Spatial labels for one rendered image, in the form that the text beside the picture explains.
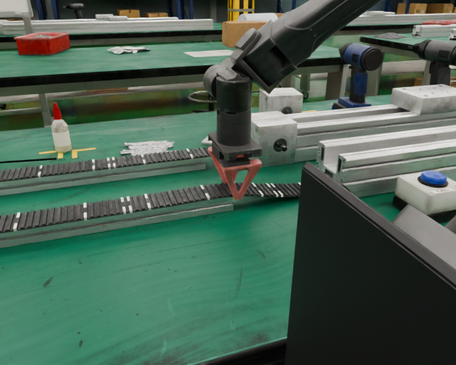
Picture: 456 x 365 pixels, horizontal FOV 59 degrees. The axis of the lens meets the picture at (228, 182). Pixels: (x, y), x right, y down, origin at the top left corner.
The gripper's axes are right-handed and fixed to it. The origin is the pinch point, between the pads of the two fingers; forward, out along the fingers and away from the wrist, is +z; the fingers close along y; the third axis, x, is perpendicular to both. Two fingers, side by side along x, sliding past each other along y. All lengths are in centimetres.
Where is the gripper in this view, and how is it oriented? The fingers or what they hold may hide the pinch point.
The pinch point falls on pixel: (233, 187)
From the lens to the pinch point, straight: 71.7
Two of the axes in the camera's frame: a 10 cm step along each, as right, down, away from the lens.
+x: -9.5, 1.4, -2.8
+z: 0.0, 9.0, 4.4
